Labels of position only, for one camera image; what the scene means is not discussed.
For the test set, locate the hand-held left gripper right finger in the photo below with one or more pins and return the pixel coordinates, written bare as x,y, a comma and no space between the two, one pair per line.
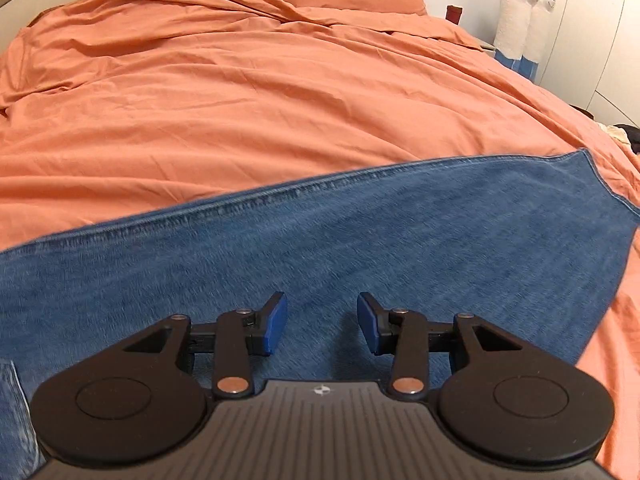
368,322

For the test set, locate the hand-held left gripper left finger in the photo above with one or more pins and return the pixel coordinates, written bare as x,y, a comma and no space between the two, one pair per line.
275,322

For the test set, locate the blue denim pants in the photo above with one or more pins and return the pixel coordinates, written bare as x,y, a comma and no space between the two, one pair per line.
350,240

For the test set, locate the orange duvet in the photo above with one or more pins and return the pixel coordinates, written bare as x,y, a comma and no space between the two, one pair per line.
210,110

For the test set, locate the beige nightstand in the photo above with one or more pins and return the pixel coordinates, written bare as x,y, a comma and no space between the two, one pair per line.
486,48

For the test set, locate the small red box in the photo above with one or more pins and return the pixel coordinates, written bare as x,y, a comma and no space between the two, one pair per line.
454,13

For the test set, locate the dark clothes pile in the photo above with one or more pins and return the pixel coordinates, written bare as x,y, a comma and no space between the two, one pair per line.
631,137

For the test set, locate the white plush alpaca toy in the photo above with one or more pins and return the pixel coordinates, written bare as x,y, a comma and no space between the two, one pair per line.
515,15
537,40

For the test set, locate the white wardrobe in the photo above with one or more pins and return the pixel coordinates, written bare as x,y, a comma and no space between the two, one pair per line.
595,25

